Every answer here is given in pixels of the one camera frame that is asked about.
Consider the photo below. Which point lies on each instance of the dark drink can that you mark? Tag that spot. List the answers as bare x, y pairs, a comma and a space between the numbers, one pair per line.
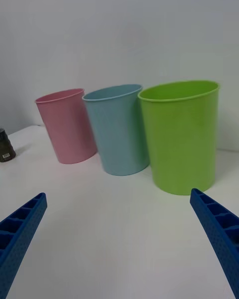
6, 144

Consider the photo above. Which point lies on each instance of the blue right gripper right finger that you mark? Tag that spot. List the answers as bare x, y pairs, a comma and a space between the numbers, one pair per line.
219, 234

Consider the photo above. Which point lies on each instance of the pale blue plastic bin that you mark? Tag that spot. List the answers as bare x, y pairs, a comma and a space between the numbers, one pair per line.
119, 134

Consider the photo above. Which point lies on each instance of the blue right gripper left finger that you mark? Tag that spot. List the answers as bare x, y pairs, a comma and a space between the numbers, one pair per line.
17, 231

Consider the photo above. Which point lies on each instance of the green plastic bin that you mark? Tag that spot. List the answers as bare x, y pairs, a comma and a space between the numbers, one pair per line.
181, 144

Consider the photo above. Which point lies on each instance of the pink plastic bin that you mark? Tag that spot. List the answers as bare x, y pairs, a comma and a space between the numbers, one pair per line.
67, 127

